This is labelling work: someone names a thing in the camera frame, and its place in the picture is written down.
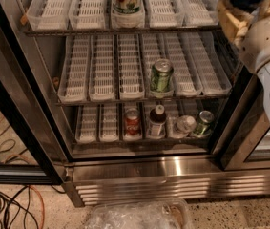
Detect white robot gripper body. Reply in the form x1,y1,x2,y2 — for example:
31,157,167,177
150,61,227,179
239,17,270,73

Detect shelf tray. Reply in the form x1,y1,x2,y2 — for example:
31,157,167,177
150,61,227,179
99,104,119,142
75,106,97,144
184,32,232,96
89,35,115,101
57,35,91,103
164,33,202,96
112,0,145,28
180,0,218,27
69,0,107,30
123,104,142,140
181,100,213,138
27,0,72,31
143,101,168,140
145,0,184,28
117,34,145,99
165,101,190,139
140,34,174,98

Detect green soda can middle shelf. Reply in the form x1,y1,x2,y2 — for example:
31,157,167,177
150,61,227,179
150,58,174,93

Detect green soda can shelf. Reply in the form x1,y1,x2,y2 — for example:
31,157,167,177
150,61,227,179
193,111,214,135
150,58,174,93

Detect green soda can bottom shelf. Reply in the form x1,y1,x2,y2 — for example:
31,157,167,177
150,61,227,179
193,111,214,135

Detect stainless steel fridge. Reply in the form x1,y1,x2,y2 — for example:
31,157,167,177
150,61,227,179
0,0,270,208

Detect red coca-cola can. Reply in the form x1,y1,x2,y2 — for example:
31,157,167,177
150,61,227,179
125,108,140,135

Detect open glass fridge door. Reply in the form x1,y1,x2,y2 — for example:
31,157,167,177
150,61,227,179
0,0,70,184

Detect dark drink bottle white cap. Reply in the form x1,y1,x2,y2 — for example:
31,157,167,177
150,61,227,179
147,104,168,137

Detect clear plastic bin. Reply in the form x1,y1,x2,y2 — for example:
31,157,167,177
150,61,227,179
84,198,195,229

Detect top wire shelf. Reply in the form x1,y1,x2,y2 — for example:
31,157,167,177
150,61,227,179
23,25,221,37

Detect wire shelf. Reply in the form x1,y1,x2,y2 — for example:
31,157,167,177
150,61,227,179
73,136,209,147
56,94,230,107
23,25,221,37

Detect middle wire shelf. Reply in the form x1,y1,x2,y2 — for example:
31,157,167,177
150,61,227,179
56,94,230,107

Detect bottom wire shelf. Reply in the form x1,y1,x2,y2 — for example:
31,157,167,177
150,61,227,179
73,136,209,147

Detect orange cable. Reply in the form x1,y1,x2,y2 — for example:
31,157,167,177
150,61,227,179
26,184,47,229

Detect black cable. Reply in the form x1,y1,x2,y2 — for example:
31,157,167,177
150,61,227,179
0,184,42,229

